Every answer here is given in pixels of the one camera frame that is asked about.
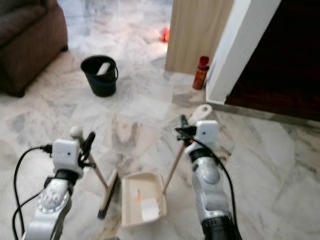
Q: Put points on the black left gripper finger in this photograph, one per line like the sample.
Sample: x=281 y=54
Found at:
x=89 y=145

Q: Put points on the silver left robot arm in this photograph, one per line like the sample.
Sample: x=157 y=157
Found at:
x=50 y=207

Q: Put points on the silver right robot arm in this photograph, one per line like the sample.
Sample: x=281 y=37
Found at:
x=212 y=200

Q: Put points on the red spray can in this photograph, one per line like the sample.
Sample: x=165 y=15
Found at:
x=200 y=76

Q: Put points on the black plastic bucket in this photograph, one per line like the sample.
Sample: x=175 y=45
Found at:
x=102 y=86

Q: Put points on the small orange scrap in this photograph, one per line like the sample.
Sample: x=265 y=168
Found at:
x=137 y=195

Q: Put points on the white roll in bucket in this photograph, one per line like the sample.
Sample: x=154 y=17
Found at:
x=103 y=69

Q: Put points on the white paper scrap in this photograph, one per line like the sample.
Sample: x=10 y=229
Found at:
x=150 y=209

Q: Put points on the small orange red object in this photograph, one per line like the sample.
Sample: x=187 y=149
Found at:
x=165 y=34

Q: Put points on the light wooden door panel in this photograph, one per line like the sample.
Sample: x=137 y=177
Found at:
x=197 y=32

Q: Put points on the dark red carpet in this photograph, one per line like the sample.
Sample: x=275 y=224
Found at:
x=280 y=65

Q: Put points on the brown fabric sofa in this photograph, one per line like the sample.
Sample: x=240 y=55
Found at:
x=30 y=45

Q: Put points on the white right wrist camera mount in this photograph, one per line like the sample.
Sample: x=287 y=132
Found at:
x=207 y=132

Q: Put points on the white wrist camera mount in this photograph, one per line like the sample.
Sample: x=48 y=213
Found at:
x=207 y=132
x=65 y=155

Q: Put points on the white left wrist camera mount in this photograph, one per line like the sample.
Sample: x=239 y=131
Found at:
x=65 y=155

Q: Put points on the white door frame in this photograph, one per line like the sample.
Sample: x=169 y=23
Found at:
x=237 y=50

